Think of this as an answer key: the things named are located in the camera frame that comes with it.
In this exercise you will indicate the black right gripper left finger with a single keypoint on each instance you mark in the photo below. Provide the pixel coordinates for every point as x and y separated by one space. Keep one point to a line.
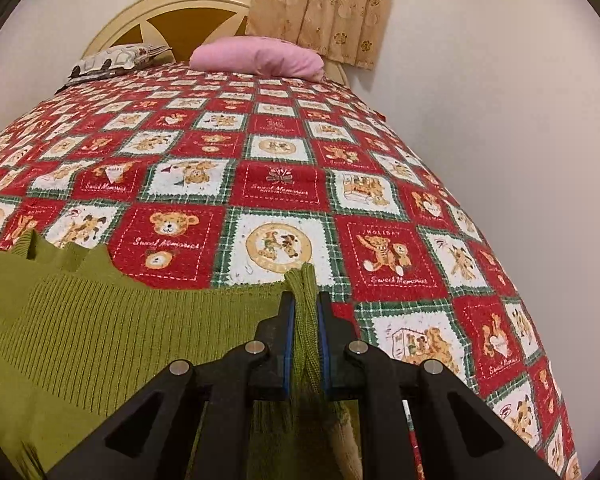
270 380

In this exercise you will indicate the red checkered bear bedspread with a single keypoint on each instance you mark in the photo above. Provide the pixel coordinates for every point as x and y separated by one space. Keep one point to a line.
196 180

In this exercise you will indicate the white black patterned pillow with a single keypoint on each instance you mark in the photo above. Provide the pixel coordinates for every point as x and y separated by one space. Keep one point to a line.
120 60

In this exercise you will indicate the green orange cream knit sweater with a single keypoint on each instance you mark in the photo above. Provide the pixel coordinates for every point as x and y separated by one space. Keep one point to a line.
78 338

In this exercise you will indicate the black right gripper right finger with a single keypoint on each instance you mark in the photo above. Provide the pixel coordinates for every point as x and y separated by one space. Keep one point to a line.
339 376

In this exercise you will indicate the pink pillow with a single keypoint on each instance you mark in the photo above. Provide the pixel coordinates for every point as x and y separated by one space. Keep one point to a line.
262 56

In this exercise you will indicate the cream round wooden headboard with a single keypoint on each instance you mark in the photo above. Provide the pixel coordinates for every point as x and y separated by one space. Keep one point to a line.
182 25

